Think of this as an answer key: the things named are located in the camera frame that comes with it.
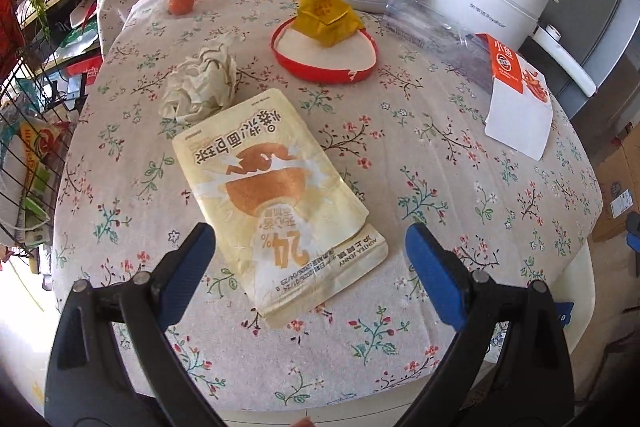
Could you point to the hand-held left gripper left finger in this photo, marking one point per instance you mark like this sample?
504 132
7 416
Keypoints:
187 279

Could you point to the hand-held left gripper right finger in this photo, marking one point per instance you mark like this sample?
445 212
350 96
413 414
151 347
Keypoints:
435 279

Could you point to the cream bread packet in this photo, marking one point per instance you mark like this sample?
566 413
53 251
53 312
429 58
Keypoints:
270 187

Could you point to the white orange paper box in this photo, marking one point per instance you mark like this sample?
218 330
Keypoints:
520 117

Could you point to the white paper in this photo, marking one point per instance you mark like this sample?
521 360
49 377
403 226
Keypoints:
200 87

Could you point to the red rimmed lid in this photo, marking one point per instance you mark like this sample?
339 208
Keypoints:
320 62

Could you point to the clear plastic bottle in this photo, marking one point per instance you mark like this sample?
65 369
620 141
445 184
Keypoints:
430 27

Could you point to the yellow wrapper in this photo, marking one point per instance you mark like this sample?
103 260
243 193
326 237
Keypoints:
325 19

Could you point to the person's left hand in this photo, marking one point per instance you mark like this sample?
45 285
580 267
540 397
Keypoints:
302 423

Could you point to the cardboard box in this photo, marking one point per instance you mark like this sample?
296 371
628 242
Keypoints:
620 187

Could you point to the red box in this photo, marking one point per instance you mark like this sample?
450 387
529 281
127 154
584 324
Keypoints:
85 69

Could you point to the small kumquat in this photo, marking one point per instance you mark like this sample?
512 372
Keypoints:
180 3

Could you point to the grey refrigerator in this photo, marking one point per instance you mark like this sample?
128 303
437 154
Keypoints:
610 57

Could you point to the red plastic basket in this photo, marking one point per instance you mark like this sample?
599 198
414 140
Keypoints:
10 37

